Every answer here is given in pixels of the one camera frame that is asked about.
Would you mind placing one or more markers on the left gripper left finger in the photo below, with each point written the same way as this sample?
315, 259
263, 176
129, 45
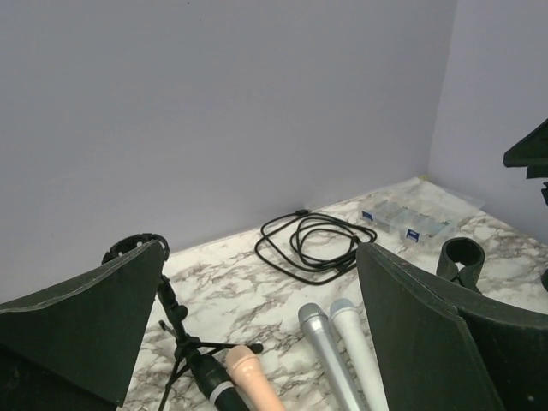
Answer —
75, 344

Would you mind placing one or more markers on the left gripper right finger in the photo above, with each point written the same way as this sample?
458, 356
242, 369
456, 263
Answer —
443, 347

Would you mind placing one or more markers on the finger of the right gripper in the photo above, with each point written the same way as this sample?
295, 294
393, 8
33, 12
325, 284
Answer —
530, 153

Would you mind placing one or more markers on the round-base stand with clip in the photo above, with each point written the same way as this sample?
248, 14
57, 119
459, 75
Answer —
461, 261

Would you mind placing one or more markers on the white microphone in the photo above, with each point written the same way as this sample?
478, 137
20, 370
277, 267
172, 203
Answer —
345, 318

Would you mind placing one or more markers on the black tripod mic stand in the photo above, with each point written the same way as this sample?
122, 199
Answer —
187, 346

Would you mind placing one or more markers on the silver microphone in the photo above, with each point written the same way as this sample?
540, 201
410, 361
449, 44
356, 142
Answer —
315, 326

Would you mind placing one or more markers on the black microphone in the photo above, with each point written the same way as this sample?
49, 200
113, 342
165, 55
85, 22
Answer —
215, 384

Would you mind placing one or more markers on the beige microphone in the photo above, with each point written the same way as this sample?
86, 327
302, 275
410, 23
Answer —
245, 369

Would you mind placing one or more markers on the clear plastic organizer box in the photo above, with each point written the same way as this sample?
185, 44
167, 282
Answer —
418, 211

